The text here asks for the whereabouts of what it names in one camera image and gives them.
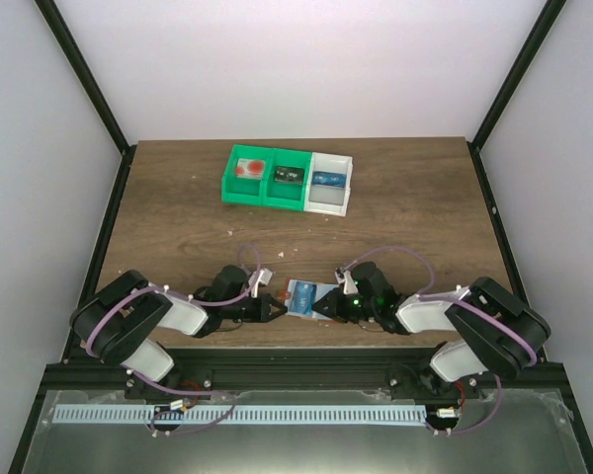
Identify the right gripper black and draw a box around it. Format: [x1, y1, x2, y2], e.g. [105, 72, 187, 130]
[312, 287, 379, 325]

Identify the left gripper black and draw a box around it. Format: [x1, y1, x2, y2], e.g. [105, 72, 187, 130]
[222, 294, 288, 324]

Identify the blue credit card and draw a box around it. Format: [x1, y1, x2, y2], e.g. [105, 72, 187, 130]
[311, 171, 347, 189]
[287, 279, 317, 317]

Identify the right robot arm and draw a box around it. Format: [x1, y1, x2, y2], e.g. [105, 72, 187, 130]
[311, 262, 551, 398]

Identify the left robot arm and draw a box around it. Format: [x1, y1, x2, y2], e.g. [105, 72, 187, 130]
[70, 265, 288, 399]

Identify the black card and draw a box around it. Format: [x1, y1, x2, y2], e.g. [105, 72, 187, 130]
[274, 166, 305, 185]

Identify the red white card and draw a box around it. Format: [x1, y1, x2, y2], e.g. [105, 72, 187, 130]
[235, 158, 266, 180]

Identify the white bin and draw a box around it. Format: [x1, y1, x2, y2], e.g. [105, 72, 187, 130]
[303, 152, 353, 217]

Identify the green double bin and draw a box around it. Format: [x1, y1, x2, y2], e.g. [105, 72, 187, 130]
[221, 144, 313, 211]

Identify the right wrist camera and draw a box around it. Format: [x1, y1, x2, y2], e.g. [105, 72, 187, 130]
[335, 268, 359, 295]

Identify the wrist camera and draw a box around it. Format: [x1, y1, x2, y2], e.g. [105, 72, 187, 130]
[249, 268, 273, 298]
[335, 268, 359, 295]

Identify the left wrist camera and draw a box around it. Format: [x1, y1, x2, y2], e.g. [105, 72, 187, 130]
[249, 268, 273, 298]

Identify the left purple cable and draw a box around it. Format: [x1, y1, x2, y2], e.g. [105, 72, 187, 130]
[81, 243, 263, 438]

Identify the black aluminium frame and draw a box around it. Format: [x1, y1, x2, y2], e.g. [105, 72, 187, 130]
[9, 1, 593, 473]

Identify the light blue slotted cable duct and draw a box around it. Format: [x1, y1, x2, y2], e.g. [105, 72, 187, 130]
[52, 404, 427, 427]

